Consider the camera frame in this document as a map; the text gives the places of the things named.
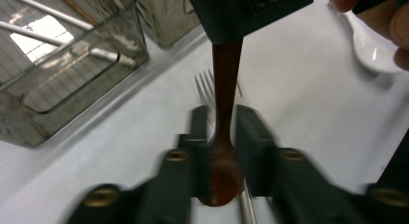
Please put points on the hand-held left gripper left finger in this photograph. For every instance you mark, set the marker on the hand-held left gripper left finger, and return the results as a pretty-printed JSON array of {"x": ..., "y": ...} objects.
[{"x": 193, "y": 166}]

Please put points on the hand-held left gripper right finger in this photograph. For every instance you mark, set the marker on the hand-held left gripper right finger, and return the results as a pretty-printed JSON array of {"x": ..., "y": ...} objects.
[{"x": 260, "y": 159}]

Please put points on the brown wooden spoon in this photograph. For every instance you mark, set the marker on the brown wooden spoon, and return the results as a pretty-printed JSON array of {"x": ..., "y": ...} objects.
[{"x": 225, "y": 172}]

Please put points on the white ceramic spoon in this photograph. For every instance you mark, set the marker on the white ceramic spoon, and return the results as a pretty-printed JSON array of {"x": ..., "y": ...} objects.
[{"x": 373, "y": 53}]

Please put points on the transparent grey plastic bin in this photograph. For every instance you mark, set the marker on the transparent grey plastic bin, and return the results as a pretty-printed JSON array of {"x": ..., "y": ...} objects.
[
  {"x": 167, "y": 21},
  {"x": 64, "y": 98}
]

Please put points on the metal fork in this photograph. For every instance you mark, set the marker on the metal fork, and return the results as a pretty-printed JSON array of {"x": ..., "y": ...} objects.
[{"x": 205, "y": 92}]

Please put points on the brown chopstick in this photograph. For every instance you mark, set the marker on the brown chopstick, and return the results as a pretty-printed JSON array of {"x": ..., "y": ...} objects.
[{"x": 77, "y": 7}]

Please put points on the white chopstick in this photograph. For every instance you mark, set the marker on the white chopstick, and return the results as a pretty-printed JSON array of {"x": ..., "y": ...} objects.
[
  {"x": 48, "y": 10},
  {"x": 32, "y": 34}
]

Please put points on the white table sheet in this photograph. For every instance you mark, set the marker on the white table sheet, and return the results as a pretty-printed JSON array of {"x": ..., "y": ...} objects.
[{"x": 305, "y": 114}]

